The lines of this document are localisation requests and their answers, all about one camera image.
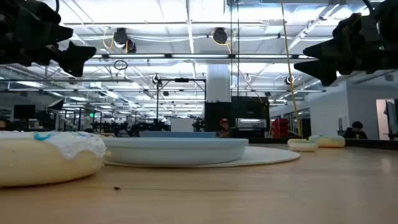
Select white round woven placemat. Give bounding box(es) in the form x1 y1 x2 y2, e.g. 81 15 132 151
104 146 301 169

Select black cabinet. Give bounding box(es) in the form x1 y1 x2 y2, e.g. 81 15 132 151
204 95 271 138

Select black coiled cable loop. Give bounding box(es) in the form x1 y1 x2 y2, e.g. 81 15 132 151
113 59 129 71

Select white building pillar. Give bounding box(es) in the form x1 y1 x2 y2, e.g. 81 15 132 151
206 63 233 103

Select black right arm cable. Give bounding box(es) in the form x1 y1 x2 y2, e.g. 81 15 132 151
362 0 374 15

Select large white icing donut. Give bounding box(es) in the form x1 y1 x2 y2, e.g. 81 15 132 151
0 130 109 188

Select person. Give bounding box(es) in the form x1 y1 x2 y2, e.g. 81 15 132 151
216 118 233 139
343 121 368 140

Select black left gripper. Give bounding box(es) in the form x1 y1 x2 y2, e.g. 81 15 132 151
0 0 97 78

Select black ceiling cable reel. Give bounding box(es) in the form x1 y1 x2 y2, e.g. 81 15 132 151
212 27 229 45
112 27 137 54

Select pale blue deep plate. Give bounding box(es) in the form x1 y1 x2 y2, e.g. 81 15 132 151
101 138 249 166

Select red stacked bins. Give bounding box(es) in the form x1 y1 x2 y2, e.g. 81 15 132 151
271 118 290 139

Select thin black hanging cable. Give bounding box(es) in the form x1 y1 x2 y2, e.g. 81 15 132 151
237 0 241 97
230 0 234 97

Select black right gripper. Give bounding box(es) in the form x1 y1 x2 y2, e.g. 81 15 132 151
293 12 398 88

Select black monitor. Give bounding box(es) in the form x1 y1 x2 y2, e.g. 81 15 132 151
13 104 36 119

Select white board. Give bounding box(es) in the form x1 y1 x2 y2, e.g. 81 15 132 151
170 118 194 133

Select black tubular stand frame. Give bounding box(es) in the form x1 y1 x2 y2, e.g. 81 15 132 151
156 77 207 125

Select black overhead frame rail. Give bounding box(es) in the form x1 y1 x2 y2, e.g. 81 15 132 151
93 53 318 60

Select black table edge rail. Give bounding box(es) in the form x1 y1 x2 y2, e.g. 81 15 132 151
248 138 398 151

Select yellow hanging cable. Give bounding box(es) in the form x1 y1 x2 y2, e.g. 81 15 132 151
279 0 302 138

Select small pale yellow donut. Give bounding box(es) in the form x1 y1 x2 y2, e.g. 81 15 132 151
287 138 318 152

